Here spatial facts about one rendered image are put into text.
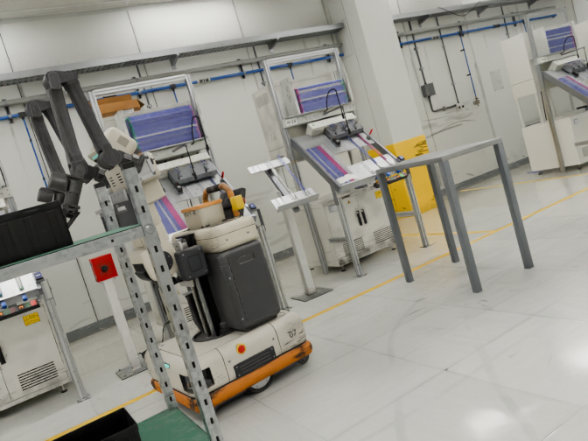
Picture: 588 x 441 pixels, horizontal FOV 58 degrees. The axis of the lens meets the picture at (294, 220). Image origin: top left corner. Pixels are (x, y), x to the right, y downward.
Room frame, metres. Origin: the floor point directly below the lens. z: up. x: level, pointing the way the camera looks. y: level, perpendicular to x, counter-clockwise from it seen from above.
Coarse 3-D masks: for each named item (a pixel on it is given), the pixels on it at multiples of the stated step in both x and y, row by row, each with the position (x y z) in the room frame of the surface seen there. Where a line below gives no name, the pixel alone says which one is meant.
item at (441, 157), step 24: (480, 144) 3.04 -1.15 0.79; (384, 168) 3.47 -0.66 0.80; (432, 168) 3.70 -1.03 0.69; (504, 168) 3.09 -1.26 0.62; (384, 192) 3.55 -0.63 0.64; (456, 192) 2.95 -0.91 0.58; (456, 216) 2.94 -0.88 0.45; (408, 264) 3.56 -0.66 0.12; (528, 264) 3.09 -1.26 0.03; (480, 288) 2.94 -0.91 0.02
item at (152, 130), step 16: (160, 112) 4.04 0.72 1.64; (176, 112) 4.10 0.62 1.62; (192, 112) 4.16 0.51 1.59; (128, 128) 4.00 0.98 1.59; (144, 128) 3.97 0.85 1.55; (160, 128) 4.03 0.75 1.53; (176, 128) 4.08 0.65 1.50; (192, 128) 4.14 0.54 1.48; (144, 144) 3.95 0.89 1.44; (160, 144) 4.01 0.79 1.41
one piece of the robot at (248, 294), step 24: (240, 216) 2.66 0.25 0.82; (192, 240) 2.64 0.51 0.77; (216, 240) 2.48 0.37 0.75; (240, 240) 2.54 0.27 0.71; (216, 264) 2.51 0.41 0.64; (240, 264) 2.52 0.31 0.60; (264, 264) 2.59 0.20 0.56; (192, 288) 2.66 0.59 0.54; (216, 288) 2.58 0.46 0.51; (240, 288) 2.50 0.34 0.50; (264, 288) 2.57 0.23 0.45; (192, 312) 2.75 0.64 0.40; (216, 312) 2.64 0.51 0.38; (240, 312) 2.48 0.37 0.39; (264, 312) 2.55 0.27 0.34
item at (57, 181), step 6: (78, 168) 2.21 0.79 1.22; (84, 168) 2.23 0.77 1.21; (54, 174) 2.19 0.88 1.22; (60, 174) 2.20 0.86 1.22; (66, 174) 2.21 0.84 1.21; (78, 174) 2.22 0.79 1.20; (54, 180) 2.18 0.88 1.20; (60, 180) 2.19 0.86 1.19; (48, 186) 2.18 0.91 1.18; (54, 186) 2.18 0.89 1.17; (60, 186) 2.19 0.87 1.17
